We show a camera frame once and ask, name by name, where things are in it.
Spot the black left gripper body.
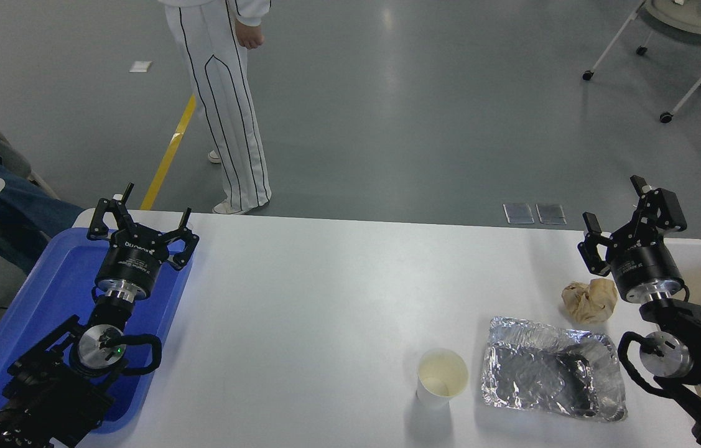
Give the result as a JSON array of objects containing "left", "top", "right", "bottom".
[{"left": 95, "top": 230, "right": 172, "bottom": 294}]

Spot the standing person's left hand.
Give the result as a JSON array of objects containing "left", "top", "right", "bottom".
[{"left": 235, "top": 19, "right": 266, "bottom": 50}]

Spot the seated person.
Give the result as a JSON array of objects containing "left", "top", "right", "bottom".
[{"left": 0, "top": 108, "right": 85, "bottom": 275}]

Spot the crumpled silver foil tray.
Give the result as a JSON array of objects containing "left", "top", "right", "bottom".
[{"left": 481, "top": 315, "right": 629, "bottom": 424}]

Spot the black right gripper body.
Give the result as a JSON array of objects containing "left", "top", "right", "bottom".
[{"left": 605, "top": 230, "right": 687, "bottom": 299}]

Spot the white paper cup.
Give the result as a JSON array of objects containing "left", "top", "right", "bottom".
[{"left": 416, "top": 348, "right": 470, "bottom": 410}]

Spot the crumpled tan paper ball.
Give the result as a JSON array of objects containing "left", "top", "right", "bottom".
[{"left": 561, "top": 278, "right": 619, "bottom": 325}]

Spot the blue plastic tray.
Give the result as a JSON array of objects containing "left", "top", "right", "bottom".
[{"left": 0, "top": 227, "right": 196, "bottom": 434}]

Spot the white wheeled chair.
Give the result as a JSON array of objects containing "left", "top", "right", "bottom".
[{"left": 582, "top": 0, "right": 701, "bottom": 124}]

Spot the standing person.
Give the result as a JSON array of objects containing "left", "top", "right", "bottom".
[{"left": 159, "top": 0, "right": 273, "bottom": 216}]

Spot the metal floor plate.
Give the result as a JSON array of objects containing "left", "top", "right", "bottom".
[
  {"left": 536, "top": 203, "right": 567, "bottom": 225},
  {"left": 503, "top": 203, "right": 535, "bottom": 225}
]

